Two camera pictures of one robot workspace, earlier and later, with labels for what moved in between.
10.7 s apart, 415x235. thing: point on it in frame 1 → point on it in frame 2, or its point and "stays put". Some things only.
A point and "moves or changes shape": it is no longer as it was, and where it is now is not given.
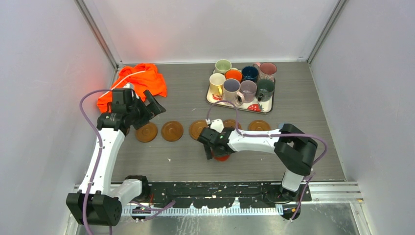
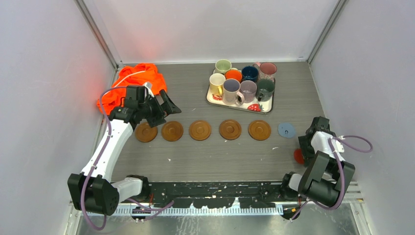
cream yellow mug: x=216 y=83 stays put
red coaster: x=222 y=157 moves or changes shape
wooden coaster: x=172 y=131 stays put
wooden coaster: x=147 y=133 stays put
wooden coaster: x=231 y=123 stays put
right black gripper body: x=216 y=151 → x=307 y=151
